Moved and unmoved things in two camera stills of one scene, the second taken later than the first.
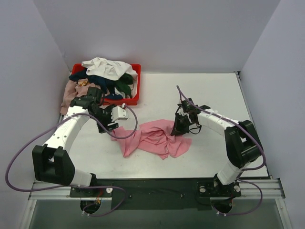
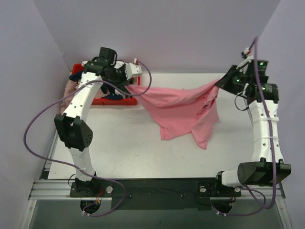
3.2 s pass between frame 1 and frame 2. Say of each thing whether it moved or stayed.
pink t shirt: moved
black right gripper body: moved
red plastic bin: stayed
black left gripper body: moved
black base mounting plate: stayed
